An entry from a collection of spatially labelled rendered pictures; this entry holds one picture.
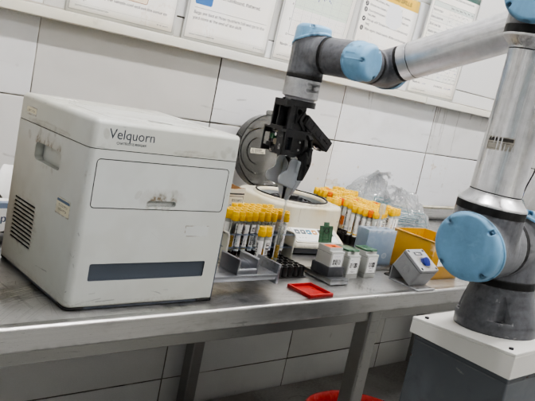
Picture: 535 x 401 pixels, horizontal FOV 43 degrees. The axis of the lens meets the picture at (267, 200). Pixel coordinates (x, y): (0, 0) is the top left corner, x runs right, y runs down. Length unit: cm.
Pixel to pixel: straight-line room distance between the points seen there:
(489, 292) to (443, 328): 11
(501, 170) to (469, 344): 31
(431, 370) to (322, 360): 129
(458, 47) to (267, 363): 139
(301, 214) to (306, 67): 47
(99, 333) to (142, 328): 8
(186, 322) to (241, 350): 113
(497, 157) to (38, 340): 76
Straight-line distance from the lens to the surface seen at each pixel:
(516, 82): 117
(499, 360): 124
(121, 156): 106
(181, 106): 188
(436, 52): 139
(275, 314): 130
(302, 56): 140
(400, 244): 181
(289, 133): 139
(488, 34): 135
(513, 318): 131
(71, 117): 109
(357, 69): 133
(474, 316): 131
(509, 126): 117
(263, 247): 142
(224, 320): 122
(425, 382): 136
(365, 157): 243
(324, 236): 154
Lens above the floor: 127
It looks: 9 degrees down
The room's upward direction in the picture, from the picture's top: 12 degrees clockwise
